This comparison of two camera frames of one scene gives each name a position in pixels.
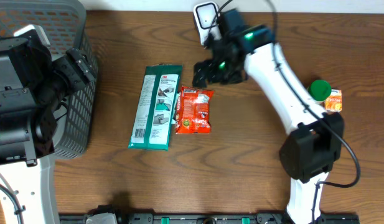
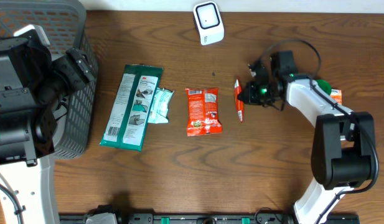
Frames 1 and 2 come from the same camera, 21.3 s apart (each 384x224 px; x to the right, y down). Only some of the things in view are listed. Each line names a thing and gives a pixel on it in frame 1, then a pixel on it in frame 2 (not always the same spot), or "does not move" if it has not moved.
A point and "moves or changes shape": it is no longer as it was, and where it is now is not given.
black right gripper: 201,72 -> 251,98
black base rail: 116,214 does not move
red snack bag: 193,111 moves or changes shape
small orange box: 333,104 does not move
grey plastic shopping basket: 67,27 does not move
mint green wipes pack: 173,119 -> 159,112
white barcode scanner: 207,17 does not move
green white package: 153,122 -> 132,107
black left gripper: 78,64 does not move
